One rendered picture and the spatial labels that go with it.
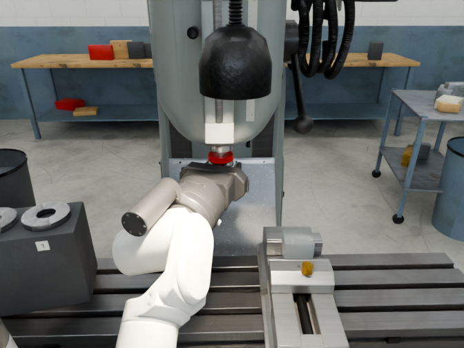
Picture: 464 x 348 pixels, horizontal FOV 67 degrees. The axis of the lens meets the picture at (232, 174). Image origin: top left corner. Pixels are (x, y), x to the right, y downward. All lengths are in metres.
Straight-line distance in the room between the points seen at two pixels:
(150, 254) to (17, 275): 0.42
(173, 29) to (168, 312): 0.35
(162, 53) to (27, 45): 4.93
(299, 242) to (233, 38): 0.50
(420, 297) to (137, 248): 0.65
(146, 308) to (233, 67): 0.26
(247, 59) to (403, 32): 5.03
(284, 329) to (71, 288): 0.44
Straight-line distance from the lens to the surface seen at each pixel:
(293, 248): 0.73
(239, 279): 0.85
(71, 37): 5.17
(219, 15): 0.46
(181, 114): 0.52
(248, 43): 0.33
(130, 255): 0.47
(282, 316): 0.69
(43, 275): 0.82
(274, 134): 1.03
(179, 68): 0.51
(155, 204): 0.44
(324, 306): 0.72
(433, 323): 0.87
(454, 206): 2.83
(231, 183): 0.57
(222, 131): 0.48
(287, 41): 0.61
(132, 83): 5.03
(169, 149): 1.05
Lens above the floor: 1.52
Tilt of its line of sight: 27 degrees down
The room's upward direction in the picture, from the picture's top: straight up
